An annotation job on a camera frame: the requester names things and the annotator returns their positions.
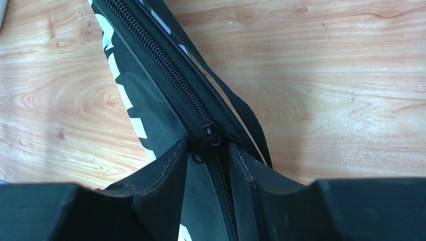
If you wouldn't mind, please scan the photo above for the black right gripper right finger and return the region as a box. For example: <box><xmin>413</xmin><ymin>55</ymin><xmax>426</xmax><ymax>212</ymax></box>
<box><xmin>229</xmin><ymin>144</ymin><xmax>425</xmax><ymax>240</ymax></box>

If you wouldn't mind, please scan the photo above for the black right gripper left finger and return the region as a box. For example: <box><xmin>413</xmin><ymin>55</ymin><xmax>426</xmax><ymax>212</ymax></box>
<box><xmin>1</xmin><ymin>140</ymin><xmax>187</xmax><ymax>240</ymax></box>

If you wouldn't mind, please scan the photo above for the black Crossway racket bag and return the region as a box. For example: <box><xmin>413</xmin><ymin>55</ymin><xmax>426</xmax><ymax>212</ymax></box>
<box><xmin>89</xmin><ymin>1</ymin><xmax>272</xmax><ymax>240</ymax></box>

